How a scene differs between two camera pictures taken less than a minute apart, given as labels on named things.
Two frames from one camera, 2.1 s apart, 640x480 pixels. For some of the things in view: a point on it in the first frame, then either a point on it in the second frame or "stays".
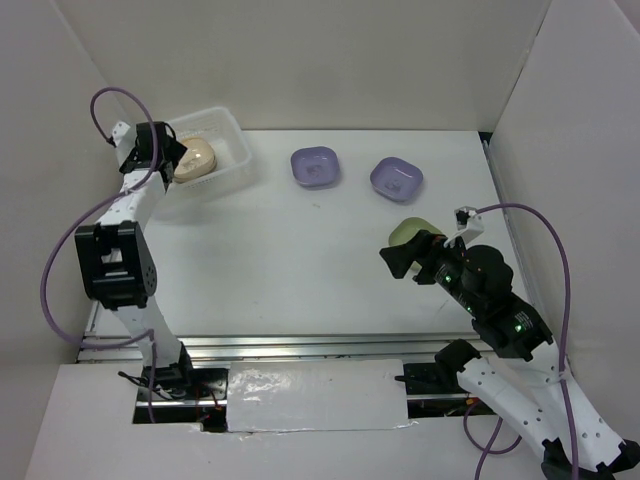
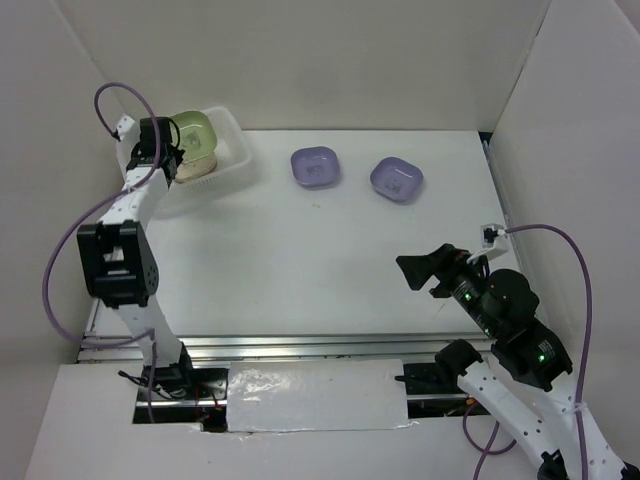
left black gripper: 176,150 stays
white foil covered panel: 316,394 stays
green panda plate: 408,227 -> 194,132
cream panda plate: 198,160 stays
